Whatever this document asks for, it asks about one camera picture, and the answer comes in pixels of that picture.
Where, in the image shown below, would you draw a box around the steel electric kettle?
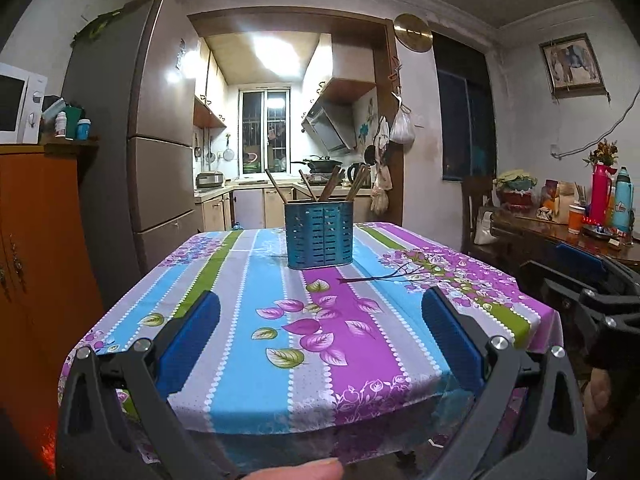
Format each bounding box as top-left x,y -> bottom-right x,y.
347,162 -> 372,190

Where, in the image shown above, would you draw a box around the red thermos flask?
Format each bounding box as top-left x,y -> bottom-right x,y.
590,162 -> 612,226

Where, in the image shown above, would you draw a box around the green cloth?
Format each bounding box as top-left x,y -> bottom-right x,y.
72,7 -> 123,43

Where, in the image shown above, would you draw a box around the person's right hand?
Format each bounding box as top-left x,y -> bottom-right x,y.
584,367 -> 621,438

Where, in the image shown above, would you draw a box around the framed wall picture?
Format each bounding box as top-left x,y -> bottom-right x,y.
539,33 -> 608,98

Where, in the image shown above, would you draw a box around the brown paper bag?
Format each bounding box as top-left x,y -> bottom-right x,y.
542,180 -> 576,223

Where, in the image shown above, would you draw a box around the white microwave oven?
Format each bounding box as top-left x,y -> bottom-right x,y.
0,62 -> 48,145

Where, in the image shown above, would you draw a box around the steel range hood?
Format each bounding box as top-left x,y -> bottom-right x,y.
301,97 -> 358,153

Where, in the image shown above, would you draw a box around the green plastic container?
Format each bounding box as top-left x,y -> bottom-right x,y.
62,105 -> 86,138

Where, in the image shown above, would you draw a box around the dark room window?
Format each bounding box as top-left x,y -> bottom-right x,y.
432,32 -> 498,181

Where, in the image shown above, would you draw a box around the orange plastic bag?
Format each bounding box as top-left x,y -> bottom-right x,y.
30,425 -> 58,476

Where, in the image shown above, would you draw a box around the teal water bottle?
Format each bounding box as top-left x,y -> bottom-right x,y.
612,166 -> 635,233

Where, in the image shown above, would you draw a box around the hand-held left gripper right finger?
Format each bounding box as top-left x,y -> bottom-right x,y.
421,286 -> 588,480

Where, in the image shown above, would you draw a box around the dark wooden chair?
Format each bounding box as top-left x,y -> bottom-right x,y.
461,176 -> 496,256

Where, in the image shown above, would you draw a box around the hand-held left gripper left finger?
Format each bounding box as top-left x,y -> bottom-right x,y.
56,290 -> 241,480

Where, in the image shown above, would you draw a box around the person's left hand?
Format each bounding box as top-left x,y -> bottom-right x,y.
245,458 -> 345,480

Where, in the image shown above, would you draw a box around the brown wooden chopstick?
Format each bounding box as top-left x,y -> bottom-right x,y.
345,166 -> 370,202
264,168 -> 284,204
298,170 -> 317,203
319,164 -> 344,203

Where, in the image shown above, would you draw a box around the gold round wall disc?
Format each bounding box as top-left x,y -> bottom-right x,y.
393,14 -> 433,52

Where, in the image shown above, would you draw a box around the orange artificial flowers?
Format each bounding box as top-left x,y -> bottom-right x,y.
582,139 -> 621,167

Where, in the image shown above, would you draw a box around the grey refrigerator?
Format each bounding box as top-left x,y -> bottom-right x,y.
60,0 -> 206,311

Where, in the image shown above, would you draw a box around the black wok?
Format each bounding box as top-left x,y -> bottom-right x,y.
290,155 -> 343,171

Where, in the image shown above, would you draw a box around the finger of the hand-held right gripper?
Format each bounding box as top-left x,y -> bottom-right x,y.
520,261 -> 621,346
547,241 -> 640,293

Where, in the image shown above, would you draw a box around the kitchen counter cabinets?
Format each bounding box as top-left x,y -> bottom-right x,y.
195,182 -> 373,233

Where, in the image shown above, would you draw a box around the orange wooden cabinet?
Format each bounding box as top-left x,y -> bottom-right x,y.
0,137 -> 106,476

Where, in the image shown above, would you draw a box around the blue perforated utensil holder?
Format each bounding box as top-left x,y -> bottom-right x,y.
284,200 -> 355,271

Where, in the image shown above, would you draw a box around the striped floral tablecloth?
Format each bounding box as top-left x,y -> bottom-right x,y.
57,222 -> 563,466

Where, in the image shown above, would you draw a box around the kitchen wall cabinets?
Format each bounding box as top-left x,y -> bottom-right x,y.
194,42 -> 228,128

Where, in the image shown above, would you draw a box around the dark wooden side table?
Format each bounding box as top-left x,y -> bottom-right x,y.
480,207 -> 640,281

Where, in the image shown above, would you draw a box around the bundle of hanging bags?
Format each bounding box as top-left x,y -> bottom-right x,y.
370,115 -> 393,216

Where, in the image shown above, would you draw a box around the white hanging plastic bag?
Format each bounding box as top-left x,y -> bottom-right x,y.
389,107 -> 416,144

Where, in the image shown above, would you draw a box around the barred kitchen window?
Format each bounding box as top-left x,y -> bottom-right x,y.
239,87 -> 291,176

